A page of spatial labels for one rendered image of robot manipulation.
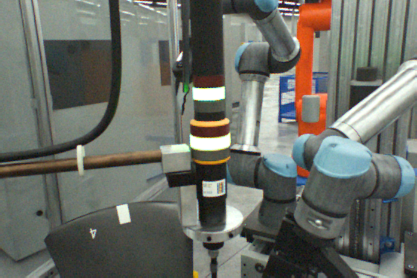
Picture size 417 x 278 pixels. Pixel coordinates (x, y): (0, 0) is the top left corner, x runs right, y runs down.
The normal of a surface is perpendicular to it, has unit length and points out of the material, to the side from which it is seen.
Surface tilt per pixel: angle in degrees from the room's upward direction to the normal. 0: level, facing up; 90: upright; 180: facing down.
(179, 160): 90
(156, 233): 33
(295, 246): 89
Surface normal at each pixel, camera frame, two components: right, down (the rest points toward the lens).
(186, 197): 0.22, 0.20
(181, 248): 0.22, -0.74
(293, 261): 0.25, -0.92
